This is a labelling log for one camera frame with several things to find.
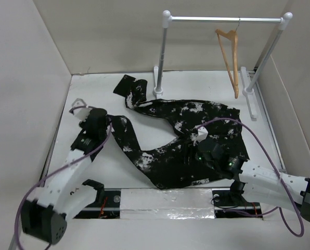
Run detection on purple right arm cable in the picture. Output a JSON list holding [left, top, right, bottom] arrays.
[[196, 117, 305, 238]]

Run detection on wooden clothes hanger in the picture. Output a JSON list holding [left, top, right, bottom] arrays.
[[215, 17, 241, 99]]

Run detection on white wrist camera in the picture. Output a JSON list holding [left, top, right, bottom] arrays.
[[193, 126, 208, 146], [69, 98, 91, 121]]

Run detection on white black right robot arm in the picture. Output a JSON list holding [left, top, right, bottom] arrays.
[[187, 137, 310, 222]]

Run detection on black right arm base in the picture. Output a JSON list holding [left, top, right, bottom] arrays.
[[211, 187, 262, 219]]

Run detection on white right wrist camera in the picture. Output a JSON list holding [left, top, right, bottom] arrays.
[[193, 126, 208, 146]]

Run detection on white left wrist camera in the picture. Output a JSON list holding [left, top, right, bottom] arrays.
[[69, 98, 91, 121]]

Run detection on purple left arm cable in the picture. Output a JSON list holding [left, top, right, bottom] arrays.
[[14, 105, 113, 250]]

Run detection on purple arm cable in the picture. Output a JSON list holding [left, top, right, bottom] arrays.
[[196, 117, 305, 238], [14, 105, 113, 250]]

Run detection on white silver clothes rack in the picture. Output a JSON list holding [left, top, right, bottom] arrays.
[[152, 10, 293, 121]]

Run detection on black white patterned trousers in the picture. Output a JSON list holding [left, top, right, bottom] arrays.
[[110, 75, 249, 190]]

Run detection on silver tape strip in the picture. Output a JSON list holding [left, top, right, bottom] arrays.
[[120, 188, 215, 220]]

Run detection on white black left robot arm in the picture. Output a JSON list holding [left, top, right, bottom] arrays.
[[19, 107, 112, 245]]

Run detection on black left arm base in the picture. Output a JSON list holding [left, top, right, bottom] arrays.
[[74, 179, 121, 219]]

